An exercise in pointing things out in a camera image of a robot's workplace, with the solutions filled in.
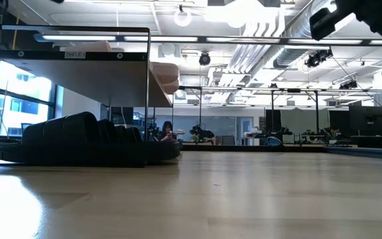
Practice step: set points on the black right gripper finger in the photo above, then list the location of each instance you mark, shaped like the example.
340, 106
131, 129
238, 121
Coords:
327, 24

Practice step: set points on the pink slide sandal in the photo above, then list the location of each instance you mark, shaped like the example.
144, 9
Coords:
172, 88

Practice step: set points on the wooden shelf with black frame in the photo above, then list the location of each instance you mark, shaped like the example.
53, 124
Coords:
104, 79

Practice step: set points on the long ceiling light strip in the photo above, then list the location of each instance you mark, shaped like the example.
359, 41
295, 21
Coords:
78, 38
177, 38
380, 42
330, 42

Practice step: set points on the round black hanging device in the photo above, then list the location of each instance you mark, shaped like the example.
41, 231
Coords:
205, 59

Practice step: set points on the round white ceiling lamp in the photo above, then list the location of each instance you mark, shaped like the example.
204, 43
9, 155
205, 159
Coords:
175, 17

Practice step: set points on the background robot with green lights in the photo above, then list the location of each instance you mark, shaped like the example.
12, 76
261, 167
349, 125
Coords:
201, 134

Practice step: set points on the person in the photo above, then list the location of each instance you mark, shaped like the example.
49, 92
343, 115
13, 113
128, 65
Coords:
167, 127

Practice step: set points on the dark background cabinet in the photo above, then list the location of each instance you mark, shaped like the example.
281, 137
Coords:
121, 116

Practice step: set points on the large black ceiling camera rig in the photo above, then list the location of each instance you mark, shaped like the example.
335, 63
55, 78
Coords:
317, 59

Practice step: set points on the silver ventilation duct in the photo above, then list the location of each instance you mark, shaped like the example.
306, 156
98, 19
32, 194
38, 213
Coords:
293, 40

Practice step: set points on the small black ceiling camera rig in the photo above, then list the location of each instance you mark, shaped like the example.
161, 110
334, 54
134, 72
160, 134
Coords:
348, 85

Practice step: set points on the black background stand frame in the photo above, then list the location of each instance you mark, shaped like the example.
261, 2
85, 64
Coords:
316, 109

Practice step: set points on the black aluminium rig frame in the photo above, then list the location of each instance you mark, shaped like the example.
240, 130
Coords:
360, 152

